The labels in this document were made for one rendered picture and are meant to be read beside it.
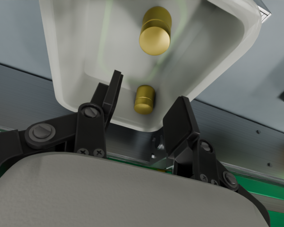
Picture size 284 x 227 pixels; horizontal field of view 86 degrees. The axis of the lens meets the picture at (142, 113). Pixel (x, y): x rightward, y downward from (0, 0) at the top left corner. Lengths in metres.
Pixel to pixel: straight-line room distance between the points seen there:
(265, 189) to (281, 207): 0.04
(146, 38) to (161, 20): 0.02
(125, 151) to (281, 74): 0.30
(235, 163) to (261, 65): 0.17
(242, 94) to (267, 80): 0.04
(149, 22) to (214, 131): 0.23
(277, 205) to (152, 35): 0.38
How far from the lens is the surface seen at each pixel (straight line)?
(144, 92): 0.27
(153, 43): 0.18
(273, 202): 0.42
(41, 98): 0.36
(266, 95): 0.38
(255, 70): 0.32
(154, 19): 0.19
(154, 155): 0.31
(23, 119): 0.34
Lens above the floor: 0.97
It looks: 34 degrees down
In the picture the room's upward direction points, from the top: 171 degrees counter-clockwise
